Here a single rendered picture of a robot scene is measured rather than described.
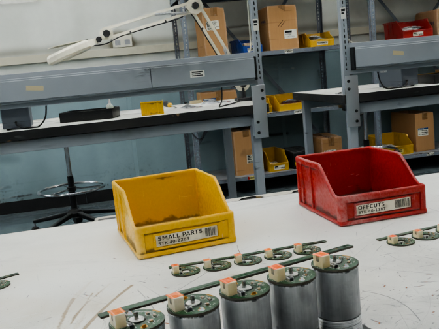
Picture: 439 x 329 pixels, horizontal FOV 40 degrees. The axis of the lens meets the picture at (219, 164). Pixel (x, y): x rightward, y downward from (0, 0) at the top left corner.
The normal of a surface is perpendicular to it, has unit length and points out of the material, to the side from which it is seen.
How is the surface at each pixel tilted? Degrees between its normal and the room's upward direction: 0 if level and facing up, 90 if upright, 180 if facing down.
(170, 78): 90
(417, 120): 89
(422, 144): 90
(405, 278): 0
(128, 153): 90
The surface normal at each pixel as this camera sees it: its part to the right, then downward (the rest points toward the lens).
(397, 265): -0.10, -0.98
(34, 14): 0.22, 0.13
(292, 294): -0.07, 0.16
